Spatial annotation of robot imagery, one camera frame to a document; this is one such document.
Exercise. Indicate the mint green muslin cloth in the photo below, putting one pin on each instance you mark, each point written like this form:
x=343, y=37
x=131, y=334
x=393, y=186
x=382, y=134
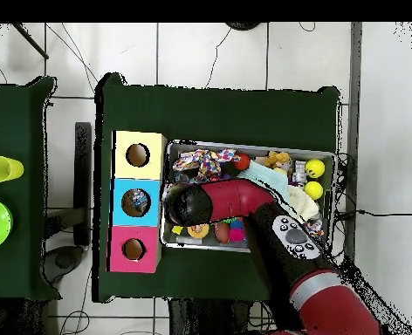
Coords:
x=265, y=176

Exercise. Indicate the crushed clear bottle blue label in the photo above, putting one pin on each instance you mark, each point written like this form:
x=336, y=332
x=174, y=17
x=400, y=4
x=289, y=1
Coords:
x=138, y=201

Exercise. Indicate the cream muslin cloth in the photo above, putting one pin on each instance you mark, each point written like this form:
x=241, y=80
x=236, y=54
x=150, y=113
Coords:
x=305, y=204

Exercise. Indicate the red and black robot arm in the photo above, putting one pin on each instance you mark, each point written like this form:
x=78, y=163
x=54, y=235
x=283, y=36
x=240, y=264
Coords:
x=237, y=199

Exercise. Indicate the wooden box with three holes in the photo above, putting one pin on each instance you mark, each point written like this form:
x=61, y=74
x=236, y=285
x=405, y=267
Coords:
x=122, y=167

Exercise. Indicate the crumpled polka dot paper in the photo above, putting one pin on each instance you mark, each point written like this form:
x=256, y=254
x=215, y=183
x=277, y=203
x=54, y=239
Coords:
x=214, y=162

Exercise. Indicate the brown toy football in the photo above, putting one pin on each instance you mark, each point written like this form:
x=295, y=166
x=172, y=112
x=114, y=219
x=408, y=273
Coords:
x=221, y=233

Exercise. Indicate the yellow block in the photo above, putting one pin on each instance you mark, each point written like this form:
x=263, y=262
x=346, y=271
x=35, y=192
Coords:
x=177, y=230

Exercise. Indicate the dark green table cloth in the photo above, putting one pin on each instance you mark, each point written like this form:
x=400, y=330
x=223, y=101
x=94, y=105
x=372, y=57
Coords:
x=220, y=115
x=14, y=122

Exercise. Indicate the brown plush animal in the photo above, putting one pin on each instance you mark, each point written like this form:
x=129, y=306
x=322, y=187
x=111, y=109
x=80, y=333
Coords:
x=277, y=158

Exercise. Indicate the grey toy robot figure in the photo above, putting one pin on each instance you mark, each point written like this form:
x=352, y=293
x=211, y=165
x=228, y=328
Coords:
x=299, y=171

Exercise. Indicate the yellow ball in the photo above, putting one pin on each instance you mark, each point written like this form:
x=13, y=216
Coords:
x=313, y=190
x=315, y=168

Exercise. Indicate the black upright panel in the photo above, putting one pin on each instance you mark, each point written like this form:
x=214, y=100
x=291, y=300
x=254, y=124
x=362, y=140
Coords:
x=82, y=157

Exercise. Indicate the dark grey floor base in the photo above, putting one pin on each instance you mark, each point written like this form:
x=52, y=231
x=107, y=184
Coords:
x=64, y=260

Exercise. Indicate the black round object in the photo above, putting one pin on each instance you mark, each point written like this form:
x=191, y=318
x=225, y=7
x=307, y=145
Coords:
x=242, y=25

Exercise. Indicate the lime yellow plastic cup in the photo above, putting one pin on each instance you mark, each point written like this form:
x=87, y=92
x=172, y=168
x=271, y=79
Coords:
x=3, y=169

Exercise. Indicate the black tripod leg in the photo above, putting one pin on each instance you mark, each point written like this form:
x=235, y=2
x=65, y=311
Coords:
x=31, y=41

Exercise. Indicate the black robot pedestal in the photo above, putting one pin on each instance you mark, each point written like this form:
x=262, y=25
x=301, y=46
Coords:
x=209, y=321

